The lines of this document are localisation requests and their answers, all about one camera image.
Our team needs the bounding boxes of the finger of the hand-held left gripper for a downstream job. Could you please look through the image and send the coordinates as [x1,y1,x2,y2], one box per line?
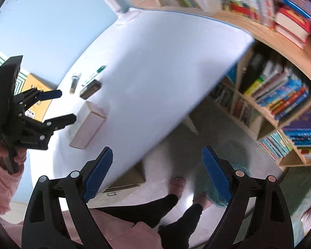
[14,88,63,109]
[24,114,77,139]

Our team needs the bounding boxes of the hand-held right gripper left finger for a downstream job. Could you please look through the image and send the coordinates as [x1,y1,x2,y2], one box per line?
[22,146,113,249]

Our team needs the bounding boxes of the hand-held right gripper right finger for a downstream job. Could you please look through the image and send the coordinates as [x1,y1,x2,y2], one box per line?
[202,145,294,249]

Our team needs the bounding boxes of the teal trash bin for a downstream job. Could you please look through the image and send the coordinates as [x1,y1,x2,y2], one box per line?
[193,161,252,209]

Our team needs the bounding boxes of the long white barcode box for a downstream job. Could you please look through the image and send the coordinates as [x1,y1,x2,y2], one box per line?
[69,101,107,149]

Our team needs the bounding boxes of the yellow picture book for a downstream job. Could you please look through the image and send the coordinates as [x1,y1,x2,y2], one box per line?
[23,73,52,122]

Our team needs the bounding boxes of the clear tablet tube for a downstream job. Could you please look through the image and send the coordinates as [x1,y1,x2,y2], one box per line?
[69,74,81,94]

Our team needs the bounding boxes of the cardboard box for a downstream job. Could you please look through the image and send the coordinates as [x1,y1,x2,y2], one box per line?
[92,161,147,209]

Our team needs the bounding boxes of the pink slipper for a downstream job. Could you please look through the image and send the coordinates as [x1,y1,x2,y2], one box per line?
[169,177,186,196]
[192,191,211,209]

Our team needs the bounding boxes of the black carton box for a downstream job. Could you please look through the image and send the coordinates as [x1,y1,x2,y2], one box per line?
[79,80,101,100]

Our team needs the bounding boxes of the green marker pen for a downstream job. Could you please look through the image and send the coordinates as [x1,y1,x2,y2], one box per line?
[81,66,107,87]

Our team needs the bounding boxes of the white table leg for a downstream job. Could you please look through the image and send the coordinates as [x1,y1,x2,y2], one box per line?
[183,116,199,135]

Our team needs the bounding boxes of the person's left leg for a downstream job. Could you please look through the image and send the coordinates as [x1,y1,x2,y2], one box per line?
[95,194,179,229]

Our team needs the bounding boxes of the person's leg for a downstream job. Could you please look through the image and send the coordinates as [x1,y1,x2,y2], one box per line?
[158,204,204,249]
[95,194,179,229]

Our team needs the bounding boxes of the person's pink robe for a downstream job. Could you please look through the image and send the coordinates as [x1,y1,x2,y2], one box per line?
[2,207,166,249]

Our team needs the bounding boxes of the row of pale blue books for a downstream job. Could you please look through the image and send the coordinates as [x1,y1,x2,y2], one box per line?
[259,131,293,161]

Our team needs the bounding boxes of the person's right leg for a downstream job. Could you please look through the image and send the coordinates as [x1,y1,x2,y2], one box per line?
[158,204,204,249]

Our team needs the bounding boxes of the row of dark books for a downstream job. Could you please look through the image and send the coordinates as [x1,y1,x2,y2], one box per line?
[210,83,260,129]

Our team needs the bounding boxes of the flat stack of books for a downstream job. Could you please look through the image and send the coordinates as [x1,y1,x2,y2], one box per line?
[282,127,311,159]

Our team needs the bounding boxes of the row of leaning blue books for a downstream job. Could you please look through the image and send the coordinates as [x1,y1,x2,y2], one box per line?
[245,61,310,121]

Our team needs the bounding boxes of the white desk lamp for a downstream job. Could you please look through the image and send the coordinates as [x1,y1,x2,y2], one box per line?
[85,0,140,26]

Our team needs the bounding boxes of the wooden bookshelf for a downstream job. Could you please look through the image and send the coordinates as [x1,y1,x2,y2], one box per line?
[114,0,311,168]

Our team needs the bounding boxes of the thick red book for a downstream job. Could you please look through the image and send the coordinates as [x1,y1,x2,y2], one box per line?
[275,24,309,50]
[275,8,311,34]

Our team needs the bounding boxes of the row of colourful books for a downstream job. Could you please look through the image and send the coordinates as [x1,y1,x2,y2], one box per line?
[218,0,278,30]

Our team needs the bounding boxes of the blue book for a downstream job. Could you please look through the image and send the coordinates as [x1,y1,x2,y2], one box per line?
[277,0,311,19]

